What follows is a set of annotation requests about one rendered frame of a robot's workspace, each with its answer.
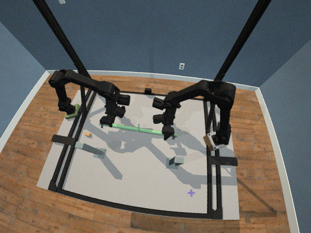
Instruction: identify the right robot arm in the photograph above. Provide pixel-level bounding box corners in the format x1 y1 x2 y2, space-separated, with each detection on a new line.
48 69 130 118

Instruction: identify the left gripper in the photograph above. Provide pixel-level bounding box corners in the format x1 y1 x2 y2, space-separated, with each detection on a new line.
162 112 175 141

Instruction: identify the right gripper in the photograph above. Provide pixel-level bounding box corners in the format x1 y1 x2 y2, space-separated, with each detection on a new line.
100 104 117 128

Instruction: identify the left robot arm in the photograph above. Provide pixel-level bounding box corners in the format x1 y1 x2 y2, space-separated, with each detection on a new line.
152 80 236 146

